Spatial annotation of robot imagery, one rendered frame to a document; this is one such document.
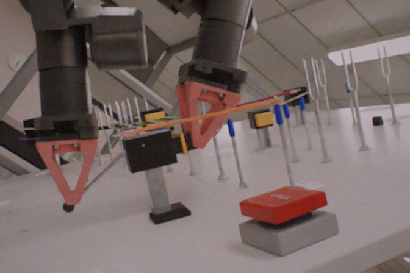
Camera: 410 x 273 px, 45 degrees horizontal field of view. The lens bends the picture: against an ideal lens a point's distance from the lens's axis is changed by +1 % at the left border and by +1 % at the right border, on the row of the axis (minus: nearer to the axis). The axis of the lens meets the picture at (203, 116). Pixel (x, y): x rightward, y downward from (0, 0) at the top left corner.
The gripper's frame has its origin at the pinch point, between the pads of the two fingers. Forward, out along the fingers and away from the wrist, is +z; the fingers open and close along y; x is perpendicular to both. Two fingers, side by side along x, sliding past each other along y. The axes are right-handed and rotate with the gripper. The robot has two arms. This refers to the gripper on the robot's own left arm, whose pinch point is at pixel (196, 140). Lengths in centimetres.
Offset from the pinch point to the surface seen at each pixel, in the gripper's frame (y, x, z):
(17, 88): 90, 31, -3
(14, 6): 763, 138, -138
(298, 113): 47, -34, -11
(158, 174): -1.2, 3.9, 5.0
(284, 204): -25.8, -1.1, 3.1
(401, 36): 259, -198, -107
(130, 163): -2.3, 7.6, 4.3
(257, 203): -23.6, 0.1, 3.6
